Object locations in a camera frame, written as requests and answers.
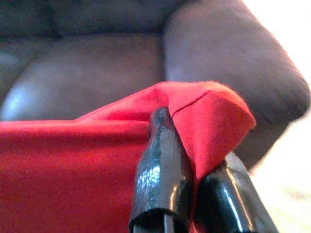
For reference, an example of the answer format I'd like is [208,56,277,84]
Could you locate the red pillow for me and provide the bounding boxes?
[0,81,256,233]

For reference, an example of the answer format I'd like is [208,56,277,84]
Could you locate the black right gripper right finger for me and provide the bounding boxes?
[194,150,280,233]

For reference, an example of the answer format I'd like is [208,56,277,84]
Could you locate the grey-brown two-seat sofa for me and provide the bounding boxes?
[0,0,311,170]

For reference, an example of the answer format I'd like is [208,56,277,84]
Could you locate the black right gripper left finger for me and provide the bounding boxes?
[128,106,195,233]

